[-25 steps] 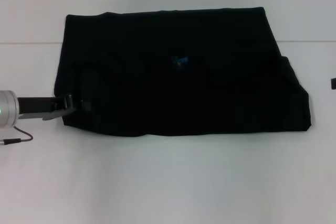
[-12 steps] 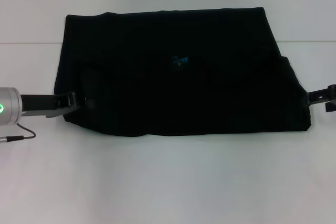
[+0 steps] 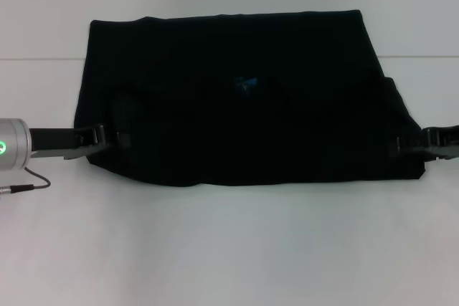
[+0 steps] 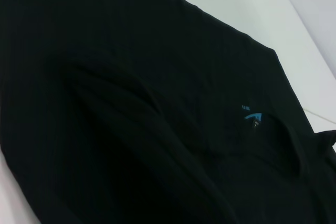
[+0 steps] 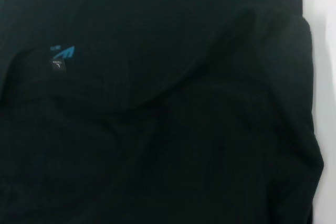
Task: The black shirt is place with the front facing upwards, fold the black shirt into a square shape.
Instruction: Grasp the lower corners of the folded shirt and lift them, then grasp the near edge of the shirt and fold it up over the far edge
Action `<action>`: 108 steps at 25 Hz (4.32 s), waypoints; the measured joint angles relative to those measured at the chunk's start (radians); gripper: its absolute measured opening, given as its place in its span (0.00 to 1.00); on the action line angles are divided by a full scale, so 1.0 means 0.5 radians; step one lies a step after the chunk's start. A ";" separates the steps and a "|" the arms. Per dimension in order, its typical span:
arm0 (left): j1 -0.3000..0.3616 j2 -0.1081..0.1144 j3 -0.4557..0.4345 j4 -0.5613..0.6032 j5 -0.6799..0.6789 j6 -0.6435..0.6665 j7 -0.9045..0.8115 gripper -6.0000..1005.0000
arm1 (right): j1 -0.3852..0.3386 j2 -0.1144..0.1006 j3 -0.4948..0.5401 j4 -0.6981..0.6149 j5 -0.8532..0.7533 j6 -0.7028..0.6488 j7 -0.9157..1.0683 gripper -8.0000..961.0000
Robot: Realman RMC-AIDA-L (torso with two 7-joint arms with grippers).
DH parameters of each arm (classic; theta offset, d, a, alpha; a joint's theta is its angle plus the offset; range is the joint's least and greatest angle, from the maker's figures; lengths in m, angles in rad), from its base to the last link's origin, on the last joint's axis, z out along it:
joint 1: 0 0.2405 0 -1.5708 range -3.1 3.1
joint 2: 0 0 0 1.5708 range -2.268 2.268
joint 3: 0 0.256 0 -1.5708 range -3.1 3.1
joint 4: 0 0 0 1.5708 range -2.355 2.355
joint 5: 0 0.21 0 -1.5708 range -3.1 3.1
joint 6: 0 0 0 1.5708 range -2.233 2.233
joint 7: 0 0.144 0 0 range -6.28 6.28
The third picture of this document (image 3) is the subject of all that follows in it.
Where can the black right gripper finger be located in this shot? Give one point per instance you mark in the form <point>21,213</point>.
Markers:
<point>409,145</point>

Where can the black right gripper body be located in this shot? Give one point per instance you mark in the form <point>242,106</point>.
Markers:
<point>443,141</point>

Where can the black t-shirt with white print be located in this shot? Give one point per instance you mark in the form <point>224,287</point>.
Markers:
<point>244,112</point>

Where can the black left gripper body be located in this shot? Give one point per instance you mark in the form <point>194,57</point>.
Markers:
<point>64,139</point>

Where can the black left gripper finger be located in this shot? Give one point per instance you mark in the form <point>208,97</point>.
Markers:
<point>120,140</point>

